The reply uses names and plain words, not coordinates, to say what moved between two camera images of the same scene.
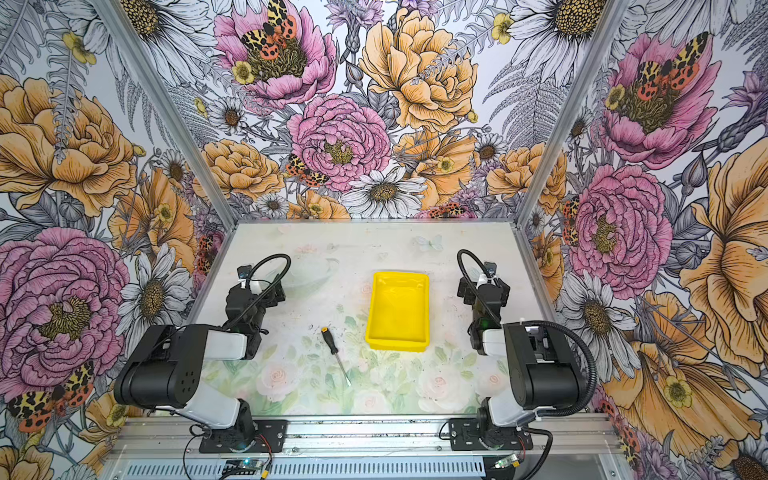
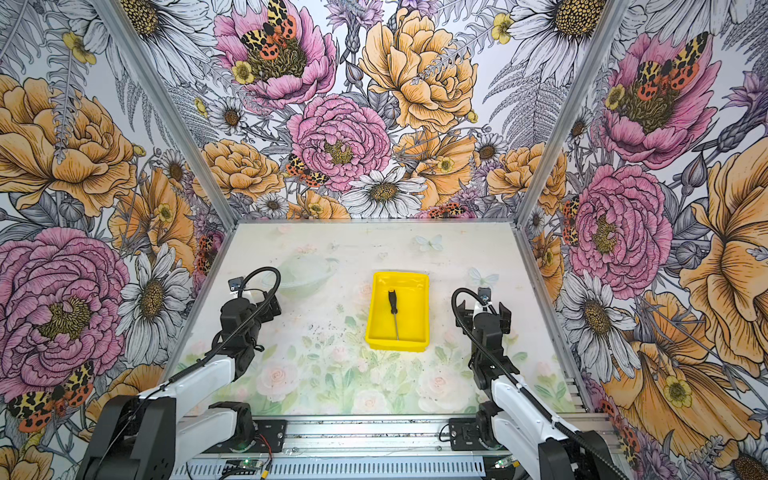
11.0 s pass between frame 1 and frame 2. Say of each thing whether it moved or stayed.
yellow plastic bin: stayed
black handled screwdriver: moved
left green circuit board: stayed
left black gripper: stayed
